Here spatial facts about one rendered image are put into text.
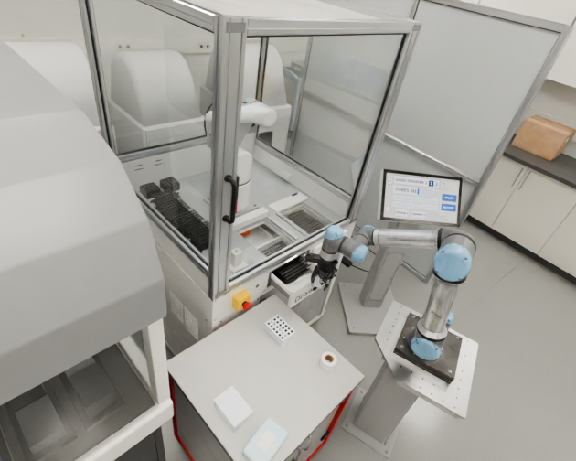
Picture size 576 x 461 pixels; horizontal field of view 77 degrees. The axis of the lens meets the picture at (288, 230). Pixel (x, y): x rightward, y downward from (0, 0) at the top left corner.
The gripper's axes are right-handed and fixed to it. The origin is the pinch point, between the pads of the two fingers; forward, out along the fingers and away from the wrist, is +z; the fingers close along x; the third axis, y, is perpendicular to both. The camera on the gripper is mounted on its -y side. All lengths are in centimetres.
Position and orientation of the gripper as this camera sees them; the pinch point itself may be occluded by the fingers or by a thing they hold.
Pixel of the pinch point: (315, 284)
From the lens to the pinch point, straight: 176.0
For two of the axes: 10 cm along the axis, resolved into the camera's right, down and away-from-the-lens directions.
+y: 6.9, 5.2, -5.0
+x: 7.1, -3.5, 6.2
